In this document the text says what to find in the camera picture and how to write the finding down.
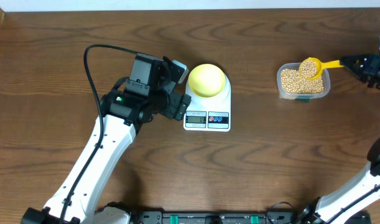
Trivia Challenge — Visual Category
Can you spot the yellow measuring scoop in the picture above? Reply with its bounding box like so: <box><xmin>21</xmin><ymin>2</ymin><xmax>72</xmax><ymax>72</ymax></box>
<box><xmin>299</xmin><ymin>57</ymin><xmax>343</xmax><ymax>80</ymax></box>

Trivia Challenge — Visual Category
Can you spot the yellow bowl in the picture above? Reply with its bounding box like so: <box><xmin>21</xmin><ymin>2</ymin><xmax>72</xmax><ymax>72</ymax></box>
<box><xmin>188</xmin><ymin>64</ymin><xmax>226</xmax><ymax>98</ymax></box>

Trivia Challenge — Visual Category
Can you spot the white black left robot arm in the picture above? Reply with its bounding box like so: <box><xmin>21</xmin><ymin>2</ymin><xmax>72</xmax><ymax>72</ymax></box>
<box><xmin>21</xmin><ymin>54</ymin><xmax>191</xmax><ymax>223</ymax></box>

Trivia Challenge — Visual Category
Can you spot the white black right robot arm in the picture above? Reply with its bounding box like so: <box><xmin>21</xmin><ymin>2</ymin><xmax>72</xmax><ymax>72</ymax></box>
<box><xmin>296</xmin><ymin>54</ymin><xmax>380</xmax><ymax>223</ymax></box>

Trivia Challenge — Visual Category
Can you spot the white digital kitchen scale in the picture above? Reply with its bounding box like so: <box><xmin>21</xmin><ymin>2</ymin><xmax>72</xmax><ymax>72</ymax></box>
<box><xmin>183</xmin><ymin>74</ymin><xmax>231</xmax><ymax>132</ymax></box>

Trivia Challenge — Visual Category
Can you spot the clear plastic container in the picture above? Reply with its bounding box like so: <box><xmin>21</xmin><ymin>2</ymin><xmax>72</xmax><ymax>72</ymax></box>
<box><xmin>277</xmin><ymin>63</ymin><xmax>331</xmax><ymax>100</ymax></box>

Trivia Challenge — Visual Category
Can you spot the green tape label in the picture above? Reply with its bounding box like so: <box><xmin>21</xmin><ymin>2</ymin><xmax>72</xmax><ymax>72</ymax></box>
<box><xmin>295</xmin><ymin>96</ymin><xmax>310</xmax><ymax>103</ymax></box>

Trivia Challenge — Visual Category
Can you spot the soybeans pile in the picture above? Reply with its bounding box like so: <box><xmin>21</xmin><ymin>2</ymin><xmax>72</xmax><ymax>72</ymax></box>
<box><xmin>280</xmin><ymin>68</ymin><xmax>324</xmax><ymax>94</ymax></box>

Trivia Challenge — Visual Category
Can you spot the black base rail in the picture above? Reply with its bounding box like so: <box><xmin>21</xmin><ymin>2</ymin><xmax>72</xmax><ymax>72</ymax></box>
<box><xmin>129</xmin><ymin>211</ymin><xmax>294</xmax><ymax>224</ymax></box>

